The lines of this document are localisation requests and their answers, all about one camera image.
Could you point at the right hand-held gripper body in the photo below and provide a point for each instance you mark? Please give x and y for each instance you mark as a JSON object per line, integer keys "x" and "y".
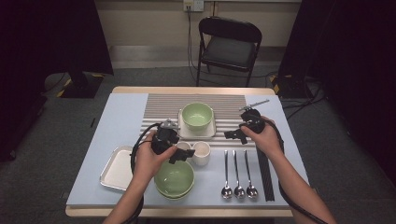
{"x": 252, "y": 121}

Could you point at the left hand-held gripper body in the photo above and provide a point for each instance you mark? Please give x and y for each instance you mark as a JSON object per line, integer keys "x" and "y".
{"x": 165, "y": 138}

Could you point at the white square plate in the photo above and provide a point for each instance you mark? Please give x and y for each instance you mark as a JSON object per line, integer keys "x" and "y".
{"x": 186, "y": 132}

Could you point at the green bowl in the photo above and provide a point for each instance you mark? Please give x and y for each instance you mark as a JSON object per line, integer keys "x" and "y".
{"x": 174, "y": 198}
{"x": 197, "y": 116}
{"x": 174, "y": 179}

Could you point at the row of black chopsticks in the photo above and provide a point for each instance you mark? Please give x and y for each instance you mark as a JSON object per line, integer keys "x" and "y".
{"x": 267, "y": 180}

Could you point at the metal spoon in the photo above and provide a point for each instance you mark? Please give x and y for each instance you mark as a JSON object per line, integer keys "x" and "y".
{"x": 251, "y": 192}
{"x": 226, "y": 192}
{"x": 239, "y": 192}

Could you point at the person's right hand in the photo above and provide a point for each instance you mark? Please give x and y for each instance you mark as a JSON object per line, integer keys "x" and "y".
{"x": 269, "y": 140}

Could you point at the person's left hand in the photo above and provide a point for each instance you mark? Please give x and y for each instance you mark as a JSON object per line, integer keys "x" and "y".
{"x": 148, "y": 163}

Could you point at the brown striped placemat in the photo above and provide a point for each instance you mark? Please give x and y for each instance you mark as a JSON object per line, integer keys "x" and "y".
{"x": 162, "y": 109}

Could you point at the light blue table cover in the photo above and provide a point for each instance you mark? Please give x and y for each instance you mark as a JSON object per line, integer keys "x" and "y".
{"x": 124, "y": 118}

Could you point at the black stand base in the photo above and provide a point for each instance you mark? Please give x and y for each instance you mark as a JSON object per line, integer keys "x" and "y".
{"x": 288, "y": 87}
{"x": 81, "y": 85}

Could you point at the wooden table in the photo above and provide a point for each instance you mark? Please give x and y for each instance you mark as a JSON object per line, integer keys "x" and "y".
{"x": 186, "y": 90}

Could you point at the silver metal tray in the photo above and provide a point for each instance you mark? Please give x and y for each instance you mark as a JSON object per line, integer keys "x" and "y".
{"x": 116, "y": 168}

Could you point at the black folding chair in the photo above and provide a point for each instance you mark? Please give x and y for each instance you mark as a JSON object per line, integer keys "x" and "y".
{"x": 230, "y": 49}

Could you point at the round grey base plate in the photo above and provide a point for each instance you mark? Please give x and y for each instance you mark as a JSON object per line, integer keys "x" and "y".
{"x": 54, "y": 82}

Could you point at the white wall socket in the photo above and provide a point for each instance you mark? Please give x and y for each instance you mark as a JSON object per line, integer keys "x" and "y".
{"x": 197, "y": 5}

